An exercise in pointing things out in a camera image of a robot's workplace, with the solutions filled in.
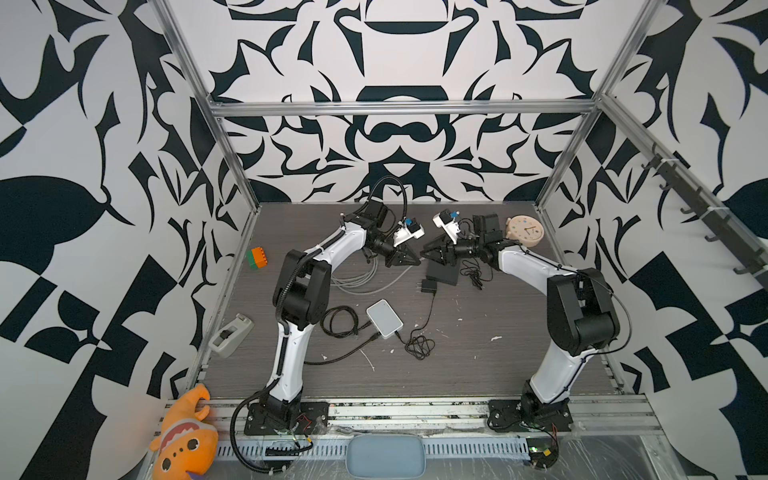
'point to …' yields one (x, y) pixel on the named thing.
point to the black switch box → (446, 274)
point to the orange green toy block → (257, 258)
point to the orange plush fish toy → (187, 446)
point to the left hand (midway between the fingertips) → (419, 256)
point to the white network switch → (384, 318)
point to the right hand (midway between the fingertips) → (426, 248)
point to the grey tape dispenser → (230, 338)
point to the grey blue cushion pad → (386, 456)
